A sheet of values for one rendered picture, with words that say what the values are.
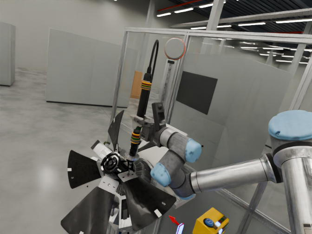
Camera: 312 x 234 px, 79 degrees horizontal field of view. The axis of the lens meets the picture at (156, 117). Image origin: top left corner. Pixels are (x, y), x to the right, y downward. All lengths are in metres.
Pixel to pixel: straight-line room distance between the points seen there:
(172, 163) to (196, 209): 1.08
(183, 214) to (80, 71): 5.28
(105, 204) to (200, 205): 0.86
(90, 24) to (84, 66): 7.02
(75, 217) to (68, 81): 5.47
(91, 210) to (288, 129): 0.87
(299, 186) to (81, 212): 0.87
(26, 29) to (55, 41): 6.76
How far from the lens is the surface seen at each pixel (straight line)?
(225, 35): 1.47
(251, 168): 0.71
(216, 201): 1.58
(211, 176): 0.72
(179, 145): 0.68
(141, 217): 0.87
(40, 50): 12.86
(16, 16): 12.94
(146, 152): 1.29
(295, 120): 0.60
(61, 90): 6.35
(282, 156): 0.57
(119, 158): 0.99
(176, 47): 1.51
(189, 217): 1.79
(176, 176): 0.68
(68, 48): 6.21
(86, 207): 1.05
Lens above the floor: 1.74
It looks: 15 degrees down
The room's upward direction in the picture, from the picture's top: 13 degrees clockwise
